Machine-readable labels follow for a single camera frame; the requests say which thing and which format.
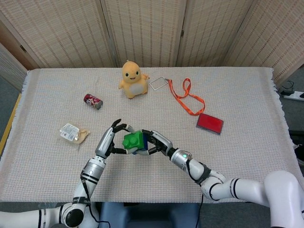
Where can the white power strip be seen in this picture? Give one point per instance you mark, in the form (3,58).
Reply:
(294,96)

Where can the orange plush dinosaur toy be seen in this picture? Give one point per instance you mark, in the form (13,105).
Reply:
(133,80)

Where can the white woven tablecloth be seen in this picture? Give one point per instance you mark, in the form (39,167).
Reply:
(190,114)

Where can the black floor equipment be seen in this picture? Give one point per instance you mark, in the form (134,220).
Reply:
(297,135)

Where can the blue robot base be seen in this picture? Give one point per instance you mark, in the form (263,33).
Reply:
(152,215)

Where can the red card holder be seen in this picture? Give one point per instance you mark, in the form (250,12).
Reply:
(210,123)

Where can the red soda can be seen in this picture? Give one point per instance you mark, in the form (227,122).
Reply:
(92,101)

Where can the green toy block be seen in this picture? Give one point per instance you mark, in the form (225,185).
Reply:
(133,141)

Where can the clear badge holder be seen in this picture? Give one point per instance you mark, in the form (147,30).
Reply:
(158,83)

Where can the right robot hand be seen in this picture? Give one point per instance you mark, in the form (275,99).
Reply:
(162,143)

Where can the woven folding screen panel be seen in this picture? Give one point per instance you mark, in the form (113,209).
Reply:
(213,31)
(147,28)
(273,33)
(10,69)
(59,31)

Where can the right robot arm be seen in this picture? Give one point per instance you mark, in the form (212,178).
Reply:
(237,187)

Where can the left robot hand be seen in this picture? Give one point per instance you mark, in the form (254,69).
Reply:
(105,142)

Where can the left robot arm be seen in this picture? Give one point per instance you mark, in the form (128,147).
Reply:
(91,171)

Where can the clear packaged snack bag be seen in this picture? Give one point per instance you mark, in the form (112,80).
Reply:
(71,133)

